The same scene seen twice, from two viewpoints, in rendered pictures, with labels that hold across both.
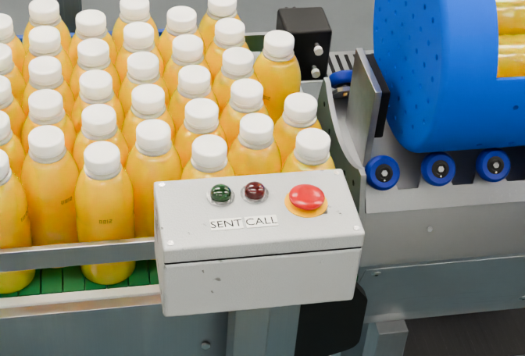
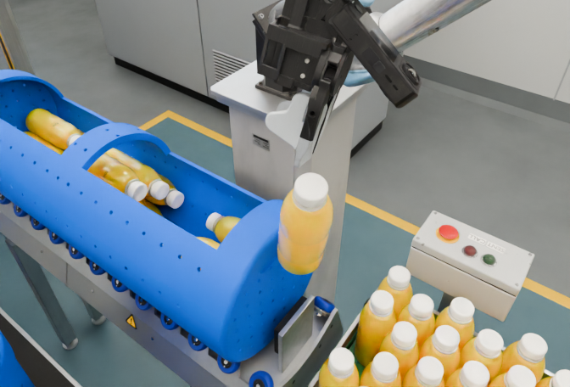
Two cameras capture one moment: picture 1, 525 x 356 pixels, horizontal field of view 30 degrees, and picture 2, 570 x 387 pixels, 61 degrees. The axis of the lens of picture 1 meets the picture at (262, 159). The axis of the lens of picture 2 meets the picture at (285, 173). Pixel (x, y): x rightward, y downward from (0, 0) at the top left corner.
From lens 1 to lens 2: 140 cm
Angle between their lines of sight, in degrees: 88
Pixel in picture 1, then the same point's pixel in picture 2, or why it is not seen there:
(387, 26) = (254, 322)
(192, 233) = (516, 252)
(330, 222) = (444, 221)
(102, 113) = (519, 374)
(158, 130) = (488, 335)
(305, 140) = (405, 275)
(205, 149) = (467, 305)
